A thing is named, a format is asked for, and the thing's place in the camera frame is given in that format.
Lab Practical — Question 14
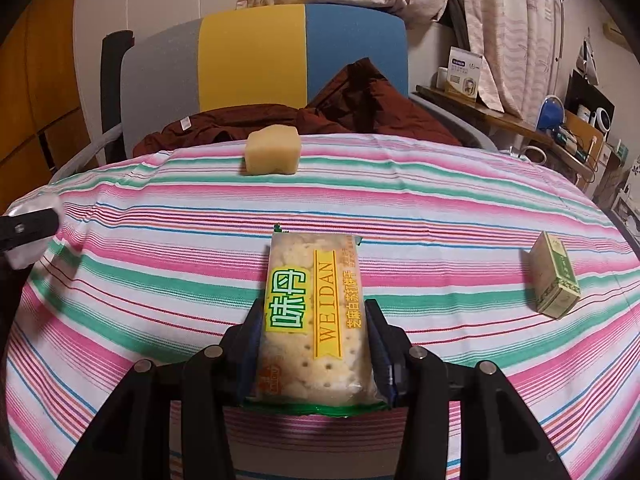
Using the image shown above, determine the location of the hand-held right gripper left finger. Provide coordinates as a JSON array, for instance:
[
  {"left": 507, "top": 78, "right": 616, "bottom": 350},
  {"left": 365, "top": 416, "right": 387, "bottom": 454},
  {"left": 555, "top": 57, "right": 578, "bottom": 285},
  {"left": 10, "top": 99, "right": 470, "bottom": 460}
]
[{"left": 59, "top": 299, "right": 265, "bottom": 480}]

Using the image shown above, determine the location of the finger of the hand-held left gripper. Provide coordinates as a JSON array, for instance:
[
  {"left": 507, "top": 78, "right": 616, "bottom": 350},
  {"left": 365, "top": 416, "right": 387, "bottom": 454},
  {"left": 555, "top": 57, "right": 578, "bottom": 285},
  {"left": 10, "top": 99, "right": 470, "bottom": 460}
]
[{"left": 0, "top": 208, "right": 59, "bottom": 252}]

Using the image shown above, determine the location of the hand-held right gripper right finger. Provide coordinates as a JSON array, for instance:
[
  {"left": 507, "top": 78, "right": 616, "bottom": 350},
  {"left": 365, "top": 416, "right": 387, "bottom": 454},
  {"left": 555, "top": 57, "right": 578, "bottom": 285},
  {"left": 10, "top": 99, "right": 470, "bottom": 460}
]
[{"left": 364, "top": 298, "right": 572, "bottom": 480}]

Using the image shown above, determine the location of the small clear plastic bag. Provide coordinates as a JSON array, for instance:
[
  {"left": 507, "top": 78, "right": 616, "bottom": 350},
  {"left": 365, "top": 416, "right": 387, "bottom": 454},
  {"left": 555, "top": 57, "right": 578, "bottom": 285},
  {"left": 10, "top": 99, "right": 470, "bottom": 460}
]
[{"left": 5, "top": 194, "right": 65, "bottom": 270}]

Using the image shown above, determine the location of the cracker packet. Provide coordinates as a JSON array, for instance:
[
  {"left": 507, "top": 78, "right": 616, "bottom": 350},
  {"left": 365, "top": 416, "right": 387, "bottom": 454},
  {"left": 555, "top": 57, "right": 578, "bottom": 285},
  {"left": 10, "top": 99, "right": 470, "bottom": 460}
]
[{"left": 242, "top": 226, "right": 392, "bottom": 418}]

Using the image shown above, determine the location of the wooden cabinet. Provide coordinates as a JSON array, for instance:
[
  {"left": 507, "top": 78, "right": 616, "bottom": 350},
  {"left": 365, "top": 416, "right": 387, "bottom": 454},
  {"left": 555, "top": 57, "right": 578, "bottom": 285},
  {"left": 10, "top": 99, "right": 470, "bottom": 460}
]
[{"left": 0, "top": 0, "right": 83, "bottom": 201}]

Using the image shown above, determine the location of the green tea box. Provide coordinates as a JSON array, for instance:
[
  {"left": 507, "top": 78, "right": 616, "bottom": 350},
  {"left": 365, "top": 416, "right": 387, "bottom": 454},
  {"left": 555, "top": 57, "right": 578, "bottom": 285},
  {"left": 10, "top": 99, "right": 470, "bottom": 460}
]
[{"left": 528, "top": 231, "right": 582, "bottom": 320}]

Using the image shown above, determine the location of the small yellow sponge cake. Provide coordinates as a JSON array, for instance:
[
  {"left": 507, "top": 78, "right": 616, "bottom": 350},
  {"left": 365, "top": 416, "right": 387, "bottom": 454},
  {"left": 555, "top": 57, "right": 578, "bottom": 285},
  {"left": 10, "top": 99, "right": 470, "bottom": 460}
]
[{"left": 243, "top": 126, "right": 302, "bottom": 177}]

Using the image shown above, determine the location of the maroon cloth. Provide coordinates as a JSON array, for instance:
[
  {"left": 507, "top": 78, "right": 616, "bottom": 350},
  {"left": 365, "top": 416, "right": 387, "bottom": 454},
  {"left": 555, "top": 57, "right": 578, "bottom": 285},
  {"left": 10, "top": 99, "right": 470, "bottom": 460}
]
[{"left": 132, "top": 57, "right": 464, "bottom": 159}]

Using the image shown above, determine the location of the wooden desk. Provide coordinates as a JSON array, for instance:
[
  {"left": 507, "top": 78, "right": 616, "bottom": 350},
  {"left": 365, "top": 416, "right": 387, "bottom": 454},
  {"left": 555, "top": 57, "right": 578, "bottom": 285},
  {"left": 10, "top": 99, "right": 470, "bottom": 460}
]
[{"left": 415, "top": 85, "right": 553, "bottom": 147}]

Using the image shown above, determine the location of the yellow blue chair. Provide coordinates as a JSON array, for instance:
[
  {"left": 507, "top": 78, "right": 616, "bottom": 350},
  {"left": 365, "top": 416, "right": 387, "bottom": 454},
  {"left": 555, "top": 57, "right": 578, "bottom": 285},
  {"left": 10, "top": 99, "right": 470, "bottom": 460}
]
[{"left": 119, "top": 4, "right": 409, "bottom": 157}]

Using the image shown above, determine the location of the white printed box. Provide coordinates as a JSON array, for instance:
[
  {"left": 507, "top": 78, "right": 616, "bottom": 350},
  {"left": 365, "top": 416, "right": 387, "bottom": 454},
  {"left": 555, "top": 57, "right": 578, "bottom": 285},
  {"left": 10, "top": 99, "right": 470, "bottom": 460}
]
[{"left": 444, "top": 47, "right": 485, "bottom": 102}]

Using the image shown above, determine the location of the blue desk lamp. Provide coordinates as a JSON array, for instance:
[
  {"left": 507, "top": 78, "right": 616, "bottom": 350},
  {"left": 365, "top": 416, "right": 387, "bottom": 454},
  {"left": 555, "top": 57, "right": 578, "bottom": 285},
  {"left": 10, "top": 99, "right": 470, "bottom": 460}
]
[{"left": 536, "top": 94, "right": 567, "bottom": 134}]

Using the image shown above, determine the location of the small white fan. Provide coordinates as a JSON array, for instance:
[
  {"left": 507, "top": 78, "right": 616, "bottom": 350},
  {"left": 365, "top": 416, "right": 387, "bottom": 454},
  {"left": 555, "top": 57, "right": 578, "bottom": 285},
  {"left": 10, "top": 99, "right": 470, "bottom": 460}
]
[{"left": 589, "top": 106, "right": 615, "bottom": 132}]

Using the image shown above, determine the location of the pink patterned curtain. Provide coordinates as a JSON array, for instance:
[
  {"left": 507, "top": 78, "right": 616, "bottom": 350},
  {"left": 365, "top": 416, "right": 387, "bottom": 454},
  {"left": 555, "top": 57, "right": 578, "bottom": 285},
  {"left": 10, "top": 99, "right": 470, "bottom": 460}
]
[{"left": 450, "top": 0, "right": 566, "bottom": 123}]

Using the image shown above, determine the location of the grey bed rail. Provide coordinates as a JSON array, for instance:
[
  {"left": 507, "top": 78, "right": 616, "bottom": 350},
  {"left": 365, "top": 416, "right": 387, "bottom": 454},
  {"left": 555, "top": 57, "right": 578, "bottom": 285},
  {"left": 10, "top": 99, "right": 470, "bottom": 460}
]
[{"left": 409, "top": 92, "right": 501, "bottom": 152}]

